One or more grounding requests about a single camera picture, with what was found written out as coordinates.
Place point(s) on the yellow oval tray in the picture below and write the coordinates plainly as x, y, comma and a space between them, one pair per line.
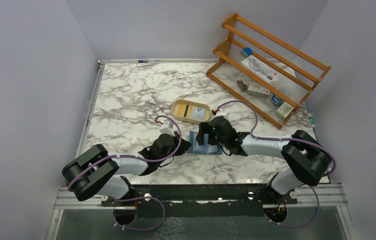
181, 110

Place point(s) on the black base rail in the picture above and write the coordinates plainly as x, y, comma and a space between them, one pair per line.
198, 200

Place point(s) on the purple marker on frame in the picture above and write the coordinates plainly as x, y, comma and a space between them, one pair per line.
143, 61

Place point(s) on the green marker at table edge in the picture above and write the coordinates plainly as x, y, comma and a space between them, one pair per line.
312, 120

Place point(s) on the orange wooden rack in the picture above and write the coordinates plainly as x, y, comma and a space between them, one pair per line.
299, 72

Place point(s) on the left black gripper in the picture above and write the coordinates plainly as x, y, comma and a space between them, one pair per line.
183, 148

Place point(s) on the card in tray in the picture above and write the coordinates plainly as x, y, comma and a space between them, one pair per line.
198, 113

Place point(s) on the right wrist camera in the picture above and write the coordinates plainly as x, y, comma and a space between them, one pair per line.
219, 113

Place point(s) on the blue leather card holder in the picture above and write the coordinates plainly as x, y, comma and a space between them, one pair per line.
199, 149

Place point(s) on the small beige red box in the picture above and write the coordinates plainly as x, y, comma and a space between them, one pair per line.
257, 90

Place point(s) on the small green white box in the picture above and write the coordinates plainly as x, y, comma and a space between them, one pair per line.
284, 111

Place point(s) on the blue grey eraser block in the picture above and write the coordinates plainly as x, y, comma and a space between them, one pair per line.
246, 52

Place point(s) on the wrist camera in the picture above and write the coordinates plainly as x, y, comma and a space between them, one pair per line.
167, 127
219, 113

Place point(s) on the blue white can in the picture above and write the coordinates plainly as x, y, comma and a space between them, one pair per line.
276, 100

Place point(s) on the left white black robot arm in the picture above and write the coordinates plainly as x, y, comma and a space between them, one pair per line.
100, 172

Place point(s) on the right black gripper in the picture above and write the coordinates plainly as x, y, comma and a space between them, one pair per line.
205, 128

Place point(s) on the brown small figurine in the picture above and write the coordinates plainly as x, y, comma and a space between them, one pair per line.
241, 85

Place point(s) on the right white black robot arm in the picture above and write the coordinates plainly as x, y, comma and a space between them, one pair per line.
306, 158

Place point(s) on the long white printed box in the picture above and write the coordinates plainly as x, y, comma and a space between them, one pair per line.
261, 69

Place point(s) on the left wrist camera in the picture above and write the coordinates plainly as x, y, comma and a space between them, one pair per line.
167, 127

